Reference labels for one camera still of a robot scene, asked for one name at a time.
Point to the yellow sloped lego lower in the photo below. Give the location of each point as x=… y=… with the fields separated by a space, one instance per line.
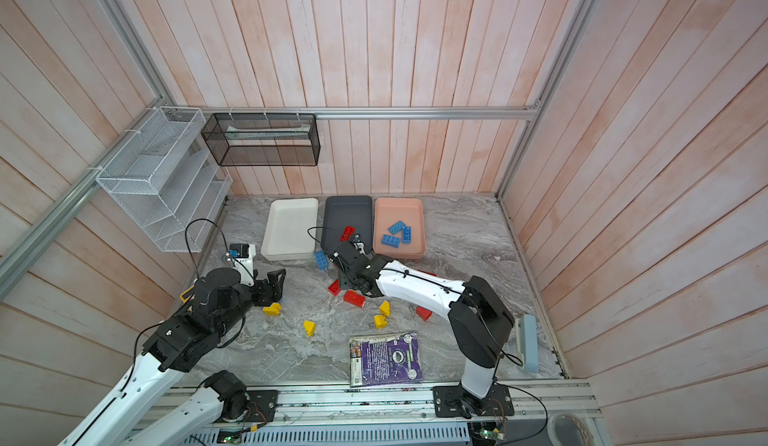
x=380 y=321

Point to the white plastic tray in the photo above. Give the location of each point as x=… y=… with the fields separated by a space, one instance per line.
x=286 y=235

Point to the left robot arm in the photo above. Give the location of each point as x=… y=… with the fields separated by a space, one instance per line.
x=219 y=302

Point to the yellow lego brick far left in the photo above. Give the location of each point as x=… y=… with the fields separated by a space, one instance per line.
x=273 y=310

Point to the yellow sloped lego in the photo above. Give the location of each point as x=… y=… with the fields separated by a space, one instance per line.
x=309 y=327
x=385 y=309
x=380 y=321

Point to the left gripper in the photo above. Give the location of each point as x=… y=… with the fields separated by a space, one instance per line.
x=266 y=297

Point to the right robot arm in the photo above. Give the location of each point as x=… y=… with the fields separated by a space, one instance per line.
x=479 y=320

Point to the red lego brick low centre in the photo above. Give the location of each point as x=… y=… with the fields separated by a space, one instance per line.
x=354 y=299

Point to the yellow sloped lego centre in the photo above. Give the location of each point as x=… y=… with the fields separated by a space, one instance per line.
x=385 y=309

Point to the black wire mesh basket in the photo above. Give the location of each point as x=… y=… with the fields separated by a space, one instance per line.
x=263 y=139

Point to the white wire mesh shelf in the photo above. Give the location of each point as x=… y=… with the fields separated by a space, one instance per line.
x=171 y=188

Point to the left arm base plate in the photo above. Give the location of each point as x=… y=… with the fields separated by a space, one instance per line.
x=256 y=406

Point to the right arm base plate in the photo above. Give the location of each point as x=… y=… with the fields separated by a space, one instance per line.
x=455 y=402

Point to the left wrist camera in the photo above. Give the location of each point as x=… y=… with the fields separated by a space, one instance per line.
x=240 y=257

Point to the pink plastic tray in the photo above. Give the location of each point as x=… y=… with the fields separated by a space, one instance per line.
x=387 y=212

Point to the light blue device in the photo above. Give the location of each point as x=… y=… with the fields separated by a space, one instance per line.
x=527 y=343

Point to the yellow sloped lego bottom left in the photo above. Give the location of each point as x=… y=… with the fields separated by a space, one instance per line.
x=309 y=327

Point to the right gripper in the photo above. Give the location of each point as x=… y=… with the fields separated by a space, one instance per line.
x=344 y=279

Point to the blue lego brick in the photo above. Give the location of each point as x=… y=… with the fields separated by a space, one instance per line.
x=391 y=241
x=406 y=235
x=396 y=228
x=321 y=260

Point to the yellow calculator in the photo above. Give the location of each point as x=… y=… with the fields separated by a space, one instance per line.
x=187 y=295

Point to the purple book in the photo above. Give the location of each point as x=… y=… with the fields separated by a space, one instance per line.
x=382 y=360

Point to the dark grey plastic tray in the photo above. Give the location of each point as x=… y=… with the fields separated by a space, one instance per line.
x=347 y=211

